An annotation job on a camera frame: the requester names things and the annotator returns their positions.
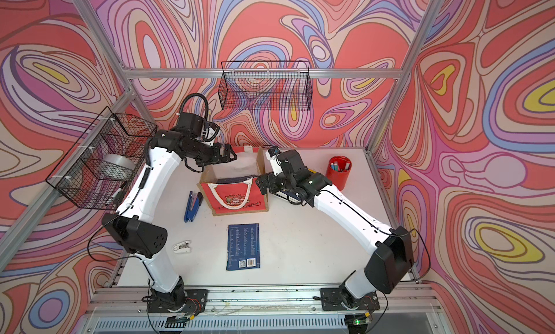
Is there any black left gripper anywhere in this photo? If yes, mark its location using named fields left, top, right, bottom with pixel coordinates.
left=186, top=142, right=238, bottom=167

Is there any red beige canvas tote bag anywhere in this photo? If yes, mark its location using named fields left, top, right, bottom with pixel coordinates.
left=198, top=146, right=269, bottom=216

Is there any navy book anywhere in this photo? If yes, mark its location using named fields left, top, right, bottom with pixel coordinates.
left=216, top=174, right=257, bottom=184
left=226, top=224, right=261, bottom=271

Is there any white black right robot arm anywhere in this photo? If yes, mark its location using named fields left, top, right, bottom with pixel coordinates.
left=256, top=146, right=414, bottom=306

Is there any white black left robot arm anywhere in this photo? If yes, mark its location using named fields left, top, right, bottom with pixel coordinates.
left=102, top=112, right=237, bottom=312

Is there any red pen holder cup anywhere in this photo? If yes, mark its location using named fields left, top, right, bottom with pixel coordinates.
left=326, top=156, right=353, bottom=191

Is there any small white stapler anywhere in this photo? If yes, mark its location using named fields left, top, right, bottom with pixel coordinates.
left=173, top=240, right=192, bottom=254

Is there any white marker in basket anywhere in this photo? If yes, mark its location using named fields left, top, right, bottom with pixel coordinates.
left=106, top=187, right=125, bottom=208

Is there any green circuit board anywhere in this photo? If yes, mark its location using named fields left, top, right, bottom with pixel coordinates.
left=165, top=316, right=195, bottom=328

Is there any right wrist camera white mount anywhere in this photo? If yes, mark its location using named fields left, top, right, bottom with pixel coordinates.
left=265, top=146, right=283, bottom=176

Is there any black wire basket back wall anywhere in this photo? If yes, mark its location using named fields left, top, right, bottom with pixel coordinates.
left=218, top=59, right=313, bottom=111

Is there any black wire basket wall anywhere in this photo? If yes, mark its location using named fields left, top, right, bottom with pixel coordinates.
left=46, top=108, right=157, bottom=211
left=218, top=59, right=313, bottom=111

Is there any black wire basket left wall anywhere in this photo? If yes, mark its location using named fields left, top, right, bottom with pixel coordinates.
left=46, top=108, right=157, bottom=211

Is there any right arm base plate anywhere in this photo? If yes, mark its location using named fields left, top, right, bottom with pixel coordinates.
left=317, top=287, right=380, bottom=313

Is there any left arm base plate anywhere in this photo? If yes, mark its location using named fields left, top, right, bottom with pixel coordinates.
left=146, top=289, right=209, bottom=315

